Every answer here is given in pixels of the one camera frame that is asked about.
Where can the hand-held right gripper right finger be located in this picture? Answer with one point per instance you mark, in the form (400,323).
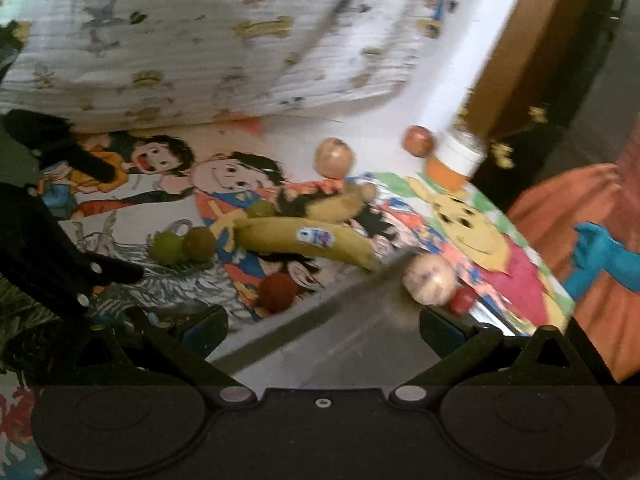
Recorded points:
(441,331)

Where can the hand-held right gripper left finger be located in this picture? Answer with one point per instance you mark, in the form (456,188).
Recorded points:
(200,334)

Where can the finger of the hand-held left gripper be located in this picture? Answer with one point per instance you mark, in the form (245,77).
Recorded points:
(75,157)
(105,270)

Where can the red round fruit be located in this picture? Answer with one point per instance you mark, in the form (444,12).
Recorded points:
(276,292)

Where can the metal tray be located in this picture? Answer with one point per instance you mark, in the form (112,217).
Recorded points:
(340,340)

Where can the yellow banana with sticker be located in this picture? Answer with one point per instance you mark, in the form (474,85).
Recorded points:
(300,242)

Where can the small red tomato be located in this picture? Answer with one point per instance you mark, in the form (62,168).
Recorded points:
(462,301)

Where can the grey rabbit sketch drawing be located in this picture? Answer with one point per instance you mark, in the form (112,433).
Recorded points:
(125,230)

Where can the tan striped round fruit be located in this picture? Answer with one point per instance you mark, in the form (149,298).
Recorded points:
(430,280)
(334,156)

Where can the cartoon children drawing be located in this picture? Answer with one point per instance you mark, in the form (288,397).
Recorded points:
(165,160)

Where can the yellow bear drawing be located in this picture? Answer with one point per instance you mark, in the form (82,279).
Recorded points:
(470,225)

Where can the small brown round fruit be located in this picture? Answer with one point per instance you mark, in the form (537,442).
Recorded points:
(368,191)

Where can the cartoon printed white blanket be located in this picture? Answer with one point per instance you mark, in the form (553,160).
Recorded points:
(175,35)

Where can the floral cloth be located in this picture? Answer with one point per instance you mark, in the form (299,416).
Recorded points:
(15,410)

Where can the dark spotted banana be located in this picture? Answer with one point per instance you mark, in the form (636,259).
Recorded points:
(330,205)

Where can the jar with orange contents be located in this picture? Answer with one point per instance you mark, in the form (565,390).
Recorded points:
(457,157)

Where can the reddish apple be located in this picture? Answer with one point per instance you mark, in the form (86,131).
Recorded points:
(419,141)

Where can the wooden frame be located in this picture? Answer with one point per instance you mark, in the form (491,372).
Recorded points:
(540,20)

